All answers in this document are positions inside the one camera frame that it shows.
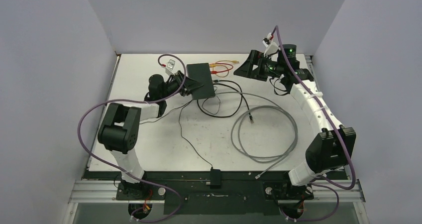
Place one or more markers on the black power adapter box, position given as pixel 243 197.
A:
pixel 214 179

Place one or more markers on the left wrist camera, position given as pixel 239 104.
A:
pixel 169 67

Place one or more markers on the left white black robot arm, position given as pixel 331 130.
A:
pixel 120 126

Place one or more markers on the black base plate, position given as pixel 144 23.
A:
pixel 270 193

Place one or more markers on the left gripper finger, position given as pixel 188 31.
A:
pixel 190 83
pixel 193 91

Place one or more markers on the dark grey network switch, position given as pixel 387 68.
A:
pixel 201 72

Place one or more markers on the aluminium left side rail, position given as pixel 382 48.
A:
pixel 107 95

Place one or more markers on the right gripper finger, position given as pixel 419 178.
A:
pixel 255 75
pixel 253 62

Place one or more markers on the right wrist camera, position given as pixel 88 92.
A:
pixel 271 47

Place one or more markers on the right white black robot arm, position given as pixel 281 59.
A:
pixel 333 143

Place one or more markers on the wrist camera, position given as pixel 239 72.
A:
pixel 169 67
pixel 271 47

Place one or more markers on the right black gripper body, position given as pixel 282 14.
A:
pixel 271 67

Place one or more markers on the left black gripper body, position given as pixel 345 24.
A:
pixel 172 87

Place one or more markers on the aluminium front rail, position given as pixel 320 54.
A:
pixel 88 191

